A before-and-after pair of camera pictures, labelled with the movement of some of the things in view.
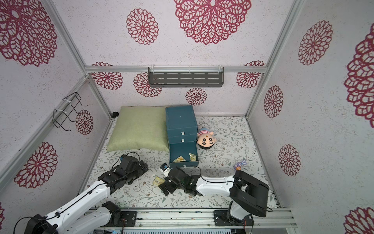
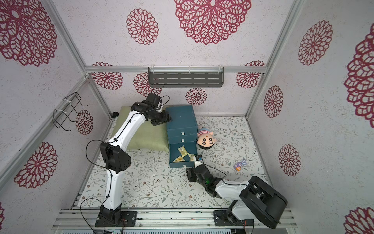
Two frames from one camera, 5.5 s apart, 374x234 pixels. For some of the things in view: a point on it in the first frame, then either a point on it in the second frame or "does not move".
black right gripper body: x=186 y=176 to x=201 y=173
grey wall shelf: x=186 y=76 does not move
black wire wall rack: x=67 y=106 does not move
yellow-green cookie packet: x=193 y=157 does not move
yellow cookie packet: x=158 y=181 to x=182 y=150
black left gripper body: x=138 y=170 to x=156 y=119
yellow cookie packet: x=179 y=159 does not move
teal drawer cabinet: x=181 y=124 does not move
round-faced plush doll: x=205 y=139 does not move
